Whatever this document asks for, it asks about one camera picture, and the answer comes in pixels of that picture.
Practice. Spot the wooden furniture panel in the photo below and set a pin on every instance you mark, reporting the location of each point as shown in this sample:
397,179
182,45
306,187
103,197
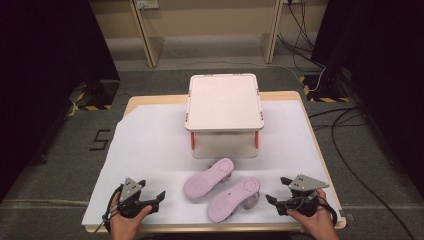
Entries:
271,36
148,33

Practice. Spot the black stand base striped tape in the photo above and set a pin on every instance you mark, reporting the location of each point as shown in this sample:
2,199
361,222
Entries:
100,95
328,88

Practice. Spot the person's right hand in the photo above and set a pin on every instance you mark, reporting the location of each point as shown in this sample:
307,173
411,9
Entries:
316,223

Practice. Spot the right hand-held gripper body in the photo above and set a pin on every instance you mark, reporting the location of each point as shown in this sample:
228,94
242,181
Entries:
305,185

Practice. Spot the wooden table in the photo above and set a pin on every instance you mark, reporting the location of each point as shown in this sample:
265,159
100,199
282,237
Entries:
156,99

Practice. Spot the white table cloth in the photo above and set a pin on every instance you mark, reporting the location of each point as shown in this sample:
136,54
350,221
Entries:
150,150

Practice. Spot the black curtain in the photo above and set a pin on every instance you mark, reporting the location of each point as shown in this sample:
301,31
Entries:
43,83
383,66

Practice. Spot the white shoe rack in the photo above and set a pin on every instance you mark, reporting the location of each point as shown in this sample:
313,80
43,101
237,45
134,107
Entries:
223,101

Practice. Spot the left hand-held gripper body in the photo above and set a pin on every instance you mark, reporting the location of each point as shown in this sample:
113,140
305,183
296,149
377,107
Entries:
130,190

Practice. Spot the pink sandal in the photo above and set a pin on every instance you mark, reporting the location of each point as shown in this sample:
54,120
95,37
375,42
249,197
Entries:
233,200
208,178

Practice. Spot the white wall power socket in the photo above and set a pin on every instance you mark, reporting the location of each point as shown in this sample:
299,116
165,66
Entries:
147,3

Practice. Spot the person's left hand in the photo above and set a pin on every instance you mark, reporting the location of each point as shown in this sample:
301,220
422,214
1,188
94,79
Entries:
125,225

